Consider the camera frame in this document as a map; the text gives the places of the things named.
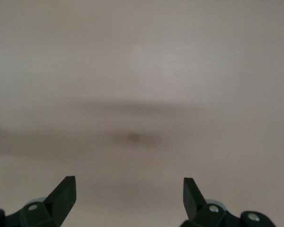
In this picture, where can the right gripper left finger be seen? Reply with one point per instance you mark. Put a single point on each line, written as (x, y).
(56, 208)

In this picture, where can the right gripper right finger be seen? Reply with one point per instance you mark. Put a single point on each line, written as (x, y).
(197, 210)

